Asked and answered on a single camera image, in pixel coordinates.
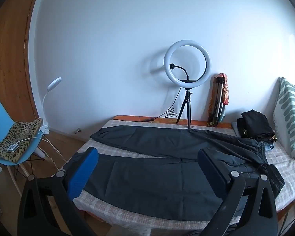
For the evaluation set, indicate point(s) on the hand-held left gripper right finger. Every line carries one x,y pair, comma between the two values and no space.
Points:
211,174

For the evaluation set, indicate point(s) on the black folded garment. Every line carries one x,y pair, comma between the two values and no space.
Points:
258,124

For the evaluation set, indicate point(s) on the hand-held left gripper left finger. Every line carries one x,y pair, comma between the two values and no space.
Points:
83,174

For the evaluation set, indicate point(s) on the black mini tripod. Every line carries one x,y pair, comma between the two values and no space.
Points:
188,108

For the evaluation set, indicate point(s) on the grey blue garment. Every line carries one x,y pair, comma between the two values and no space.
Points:
269,146

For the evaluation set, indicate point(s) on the grey folded garment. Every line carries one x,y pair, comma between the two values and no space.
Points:
235,127

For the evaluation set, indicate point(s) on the small white device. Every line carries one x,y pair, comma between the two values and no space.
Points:
12,148

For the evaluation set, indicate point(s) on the folded silver tripod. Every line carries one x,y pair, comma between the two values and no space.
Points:
218,95

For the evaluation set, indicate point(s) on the dark garment with yellow print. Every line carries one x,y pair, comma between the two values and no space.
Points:
242,127

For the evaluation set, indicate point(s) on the white clamp lamp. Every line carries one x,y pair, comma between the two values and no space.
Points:
54,81

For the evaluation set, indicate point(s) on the green white patterned pillow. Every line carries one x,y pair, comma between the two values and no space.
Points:
290,113

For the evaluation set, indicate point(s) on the folded tripod with orange cloth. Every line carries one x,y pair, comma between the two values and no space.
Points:
226,88

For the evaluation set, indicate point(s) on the metal door stop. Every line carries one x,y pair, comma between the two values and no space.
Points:
77,130

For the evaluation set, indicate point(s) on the leopard print cushion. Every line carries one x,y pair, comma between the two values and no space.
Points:
22,134

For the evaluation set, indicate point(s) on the dark grey pants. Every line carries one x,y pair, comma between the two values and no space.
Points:
150,177

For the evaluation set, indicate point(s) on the wooden door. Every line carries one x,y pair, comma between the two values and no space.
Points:
10,41

